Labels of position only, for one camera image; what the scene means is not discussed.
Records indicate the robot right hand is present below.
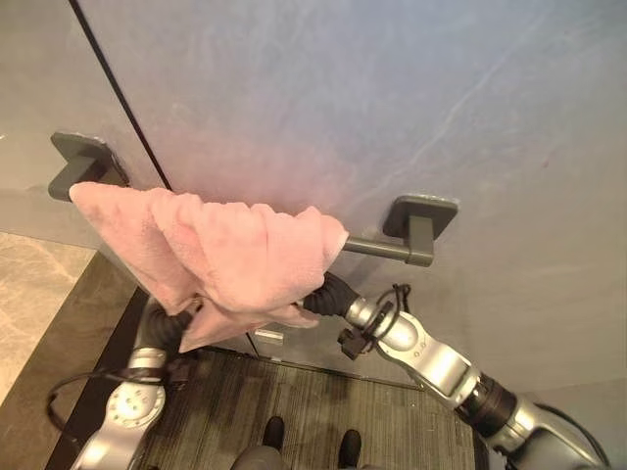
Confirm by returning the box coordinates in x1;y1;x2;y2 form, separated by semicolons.
292;272;362;323

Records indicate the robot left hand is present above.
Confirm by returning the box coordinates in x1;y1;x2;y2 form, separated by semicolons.
149;296;206;354

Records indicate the pink fluffy towel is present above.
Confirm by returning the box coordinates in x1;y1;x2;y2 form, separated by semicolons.
69;181;350;354

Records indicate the dark grey towel bar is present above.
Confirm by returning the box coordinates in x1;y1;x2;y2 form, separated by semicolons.
48;131;460;269

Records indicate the robot dark left foot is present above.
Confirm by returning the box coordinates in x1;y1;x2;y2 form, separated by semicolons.
264;416;286;449

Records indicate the robot dark foot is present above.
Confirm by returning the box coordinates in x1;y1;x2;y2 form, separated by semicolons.
338;429;362;467
264;416;286;449

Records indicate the robot dark right foot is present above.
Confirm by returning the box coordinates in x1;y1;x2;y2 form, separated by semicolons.
338;429;362;467

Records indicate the robot grey leg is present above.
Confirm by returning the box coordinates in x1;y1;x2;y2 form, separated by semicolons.
235;443;295;470

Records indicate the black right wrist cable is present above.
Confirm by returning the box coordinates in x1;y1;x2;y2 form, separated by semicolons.
336;282;412;360

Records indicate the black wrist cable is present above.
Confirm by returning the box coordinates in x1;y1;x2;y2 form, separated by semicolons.
336;282;412;360
46;355;198;428

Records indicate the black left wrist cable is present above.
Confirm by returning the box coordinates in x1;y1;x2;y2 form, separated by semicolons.
46;355;198;428

